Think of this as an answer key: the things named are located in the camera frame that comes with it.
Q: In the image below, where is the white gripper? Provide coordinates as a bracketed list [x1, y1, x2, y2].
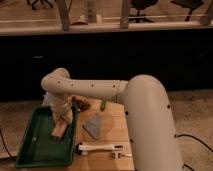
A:
[50, 96, 73, 139]

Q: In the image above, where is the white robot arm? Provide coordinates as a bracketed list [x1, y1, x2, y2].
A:
[41, 68, 183, 171]

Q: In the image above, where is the green plastic tray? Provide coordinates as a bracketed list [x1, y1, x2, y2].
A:
[15, 106, 78, 168]

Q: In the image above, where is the brown pinecone object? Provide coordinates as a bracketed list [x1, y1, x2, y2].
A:
[71, 96, 90, 112]

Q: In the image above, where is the clear plastic item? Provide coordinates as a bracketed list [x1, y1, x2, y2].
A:
[42, 94, 50, 106]

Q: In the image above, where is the small metal fork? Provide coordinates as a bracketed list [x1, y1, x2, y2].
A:
[112, 152, 132, 159]

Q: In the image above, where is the black office chair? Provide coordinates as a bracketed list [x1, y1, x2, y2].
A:
[129, 0, 158, 23]

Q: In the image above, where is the white handled brush tool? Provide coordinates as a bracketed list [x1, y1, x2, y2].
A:
[75, 143, 125, 155]

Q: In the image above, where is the black cable left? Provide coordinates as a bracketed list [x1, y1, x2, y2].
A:
[0, 129, 17, 162]

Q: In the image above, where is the black cable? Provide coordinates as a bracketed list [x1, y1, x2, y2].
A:
[0, 129, 17, 162]
[175, 133, 213, 171]

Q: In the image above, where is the black cable right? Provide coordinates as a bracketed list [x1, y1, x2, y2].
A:
[175, 133, 213, 171]

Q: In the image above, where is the wooden post left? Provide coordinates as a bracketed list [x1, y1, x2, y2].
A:
[56, 0, 70, 31]

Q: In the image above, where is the wooden post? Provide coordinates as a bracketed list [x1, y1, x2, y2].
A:
[56, 0, 70, 31]
[120, 0, 131, 29]

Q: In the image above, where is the wooden post middle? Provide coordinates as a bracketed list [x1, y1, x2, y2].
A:
[120, 0, 131, 29]

